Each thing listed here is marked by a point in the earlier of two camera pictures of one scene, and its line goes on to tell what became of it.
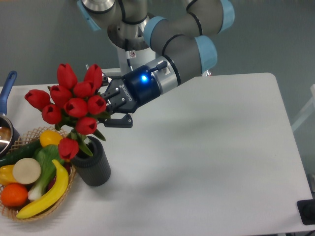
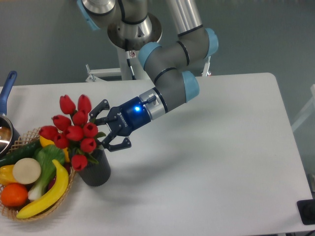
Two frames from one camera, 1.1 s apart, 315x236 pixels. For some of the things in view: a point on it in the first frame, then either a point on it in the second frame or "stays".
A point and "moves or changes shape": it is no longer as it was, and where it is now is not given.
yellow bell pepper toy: x=6 y=175 stays
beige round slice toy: x=26 y=171 stays
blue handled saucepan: x=10 y=132 stays
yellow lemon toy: x=49 y=137 -> x=45 y=142
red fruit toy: x=66 y=165 stays
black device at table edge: x=306 y=210 stays
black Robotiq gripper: x=138 y=87 -> x=130 y=116
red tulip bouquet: x=74 y=106 moves or changes shape
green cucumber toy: x=26 y=151 stays
